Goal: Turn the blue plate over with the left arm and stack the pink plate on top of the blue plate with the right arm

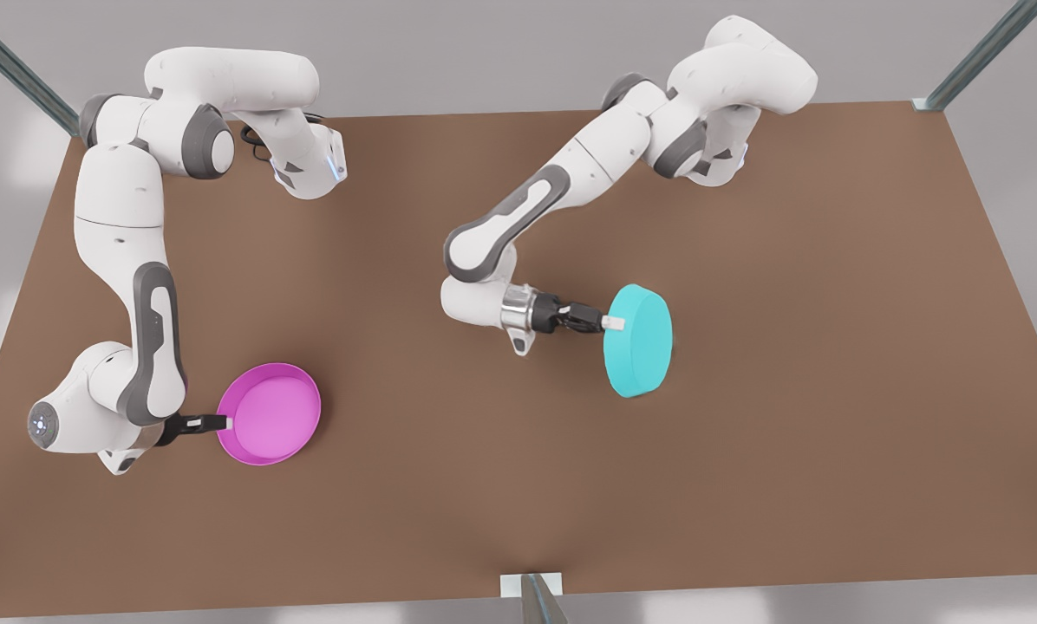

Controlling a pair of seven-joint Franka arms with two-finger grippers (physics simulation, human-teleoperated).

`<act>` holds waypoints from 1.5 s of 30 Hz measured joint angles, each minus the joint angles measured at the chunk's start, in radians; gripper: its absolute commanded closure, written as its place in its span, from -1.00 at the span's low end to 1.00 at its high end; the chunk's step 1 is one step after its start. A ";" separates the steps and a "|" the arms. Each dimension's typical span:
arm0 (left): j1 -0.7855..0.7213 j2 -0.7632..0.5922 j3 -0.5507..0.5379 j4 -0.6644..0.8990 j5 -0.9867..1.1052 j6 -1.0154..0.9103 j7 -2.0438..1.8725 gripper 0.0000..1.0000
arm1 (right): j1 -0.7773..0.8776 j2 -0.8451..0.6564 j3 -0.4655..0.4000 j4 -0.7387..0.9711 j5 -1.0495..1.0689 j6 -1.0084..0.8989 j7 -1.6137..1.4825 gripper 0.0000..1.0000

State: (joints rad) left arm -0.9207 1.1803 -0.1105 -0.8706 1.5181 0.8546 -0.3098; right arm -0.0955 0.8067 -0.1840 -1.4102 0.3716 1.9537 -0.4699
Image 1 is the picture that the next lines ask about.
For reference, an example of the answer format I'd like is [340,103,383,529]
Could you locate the silver frame post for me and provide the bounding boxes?
[911,0,1037,113]
[0,9,82,138]
[500,572,569,624]

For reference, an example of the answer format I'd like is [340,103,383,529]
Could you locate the blue plate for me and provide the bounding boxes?
[603,283,674,400]

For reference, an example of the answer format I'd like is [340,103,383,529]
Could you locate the pink plate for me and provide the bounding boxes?
[215,363,323,466]

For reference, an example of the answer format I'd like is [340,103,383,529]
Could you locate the black cable loop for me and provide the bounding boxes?
[240,113,327,167]

